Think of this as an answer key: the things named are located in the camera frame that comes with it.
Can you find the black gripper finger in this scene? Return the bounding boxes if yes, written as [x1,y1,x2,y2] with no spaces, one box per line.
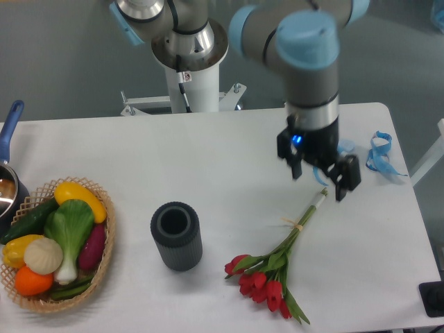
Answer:
[327,154,361,202]
[277,128,302,180]

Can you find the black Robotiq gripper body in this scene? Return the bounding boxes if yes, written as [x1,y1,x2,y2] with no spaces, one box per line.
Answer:
[287,116,339,173]

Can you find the red tulip bouquet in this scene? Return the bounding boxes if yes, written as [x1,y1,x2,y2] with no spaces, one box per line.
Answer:
[224,187,328,324]

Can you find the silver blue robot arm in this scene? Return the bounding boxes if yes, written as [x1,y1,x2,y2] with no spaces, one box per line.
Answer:
[110,1,369,200]

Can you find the dark grey ribbed vase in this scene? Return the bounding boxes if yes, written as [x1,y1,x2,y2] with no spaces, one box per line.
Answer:
[150,201,203,271]

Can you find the black device at edge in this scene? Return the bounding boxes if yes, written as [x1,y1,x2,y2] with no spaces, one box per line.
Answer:
[418,281,443,318]

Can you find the purple sweet potato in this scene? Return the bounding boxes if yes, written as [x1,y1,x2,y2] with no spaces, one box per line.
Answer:
[78,223,105,271]

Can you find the yellow squash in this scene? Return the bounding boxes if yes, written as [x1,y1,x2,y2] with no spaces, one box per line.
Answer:
[54,181,107,223]

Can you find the green bok choy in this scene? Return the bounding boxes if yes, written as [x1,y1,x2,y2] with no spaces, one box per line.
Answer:
[44,199,94,285]

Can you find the green bean pods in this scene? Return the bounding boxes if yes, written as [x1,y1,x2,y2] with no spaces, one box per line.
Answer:
[49,275,93,301]

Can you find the dark green cucumber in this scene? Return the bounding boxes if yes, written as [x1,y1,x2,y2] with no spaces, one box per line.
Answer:
[1,198,59,245]

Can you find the cream white garlic bulb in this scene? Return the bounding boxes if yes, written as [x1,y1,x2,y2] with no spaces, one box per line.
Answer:
[24,237,63,275]

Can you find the woven wicker basket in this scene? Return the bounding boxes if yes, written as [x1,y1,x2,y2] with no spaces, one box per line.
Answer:
[1,177,116,314]

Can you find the orange fruit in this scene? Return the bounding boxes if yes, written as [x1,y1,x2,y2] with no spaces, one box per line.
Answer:
[15,266,53,296]

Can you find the yellow bell pepper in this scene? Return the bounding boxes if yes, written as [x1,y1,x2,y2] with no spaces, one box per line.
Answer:
[2,234,44,269]

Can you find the blue curved wrist strap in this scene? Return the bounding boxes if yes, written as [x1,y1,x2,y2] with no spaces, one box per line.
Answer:
[312,139,356,187]

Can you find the blue ribbon strap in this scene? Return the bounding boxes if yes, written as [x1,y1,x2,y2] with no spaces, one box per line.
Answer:
[366,130,409,178]

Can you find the white metal frame right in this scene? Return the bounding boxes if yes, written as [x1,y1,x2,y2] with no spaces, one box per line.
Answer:
[410,119,443,187]

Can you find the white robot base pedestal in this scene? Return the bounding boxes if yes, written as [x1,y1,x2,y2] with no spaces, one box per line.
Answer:
[121,64,247,117]

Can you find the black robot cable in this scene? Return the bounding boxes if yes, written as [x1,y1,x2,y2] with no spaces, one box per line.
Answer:
[175,54,193,114]

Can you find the blue handled saucepan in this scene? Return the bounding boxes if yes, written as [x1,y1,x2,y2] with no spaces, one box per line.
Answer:
[1,100,29,236]

